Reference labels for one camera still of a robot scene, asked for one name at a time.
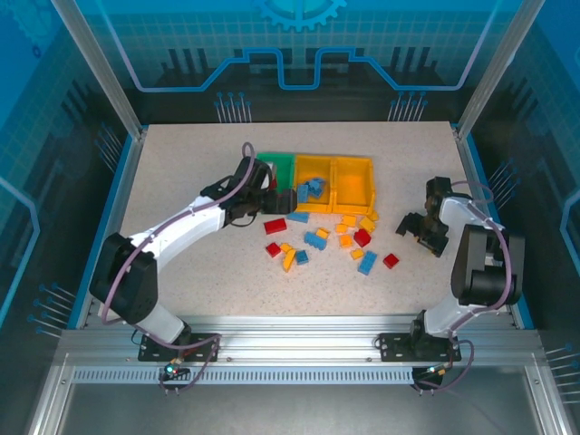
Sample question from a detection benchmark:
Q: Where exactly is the blue table edge trim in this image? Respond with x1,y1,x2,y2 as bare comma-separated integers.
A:
66,133,137,330
464,135,536,330

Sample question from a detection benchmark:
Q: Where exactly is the yellow plastic bin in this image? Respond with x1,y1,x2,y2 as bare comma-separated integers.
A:
294,154,337,214
332,156,380,218

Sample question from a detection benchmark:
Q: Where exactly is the aluminium frame post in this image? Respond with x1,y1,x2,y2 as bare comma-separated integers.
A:
50,0,149,140
455,0,547,140

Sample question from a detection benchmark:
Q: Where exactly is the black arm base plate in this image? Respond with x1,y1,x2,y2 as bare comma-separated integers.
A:
138,333,222,363
378,332,463,363

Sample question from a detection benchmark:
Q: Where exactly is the grey metal sheet panel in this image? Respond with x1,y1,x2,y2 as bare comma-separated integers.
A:
58,384,543,435

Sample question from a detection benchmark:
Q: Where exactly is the green plastic bin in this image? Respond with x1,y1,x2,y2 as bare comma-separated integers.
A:
256,152,298,200

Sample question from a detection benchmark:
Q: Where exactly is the slotted metal cable duct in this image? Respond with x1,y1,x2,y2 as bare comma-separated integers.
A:
71,367,421,386

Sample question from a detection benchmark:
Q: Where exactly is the aluminium mounting beam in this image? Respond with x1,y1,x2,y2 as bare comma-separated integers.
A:
58,315,543,369

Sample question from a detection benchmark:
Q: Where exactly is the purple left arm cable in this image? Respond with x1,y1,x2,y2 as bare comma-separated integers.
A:
100,141,257,395

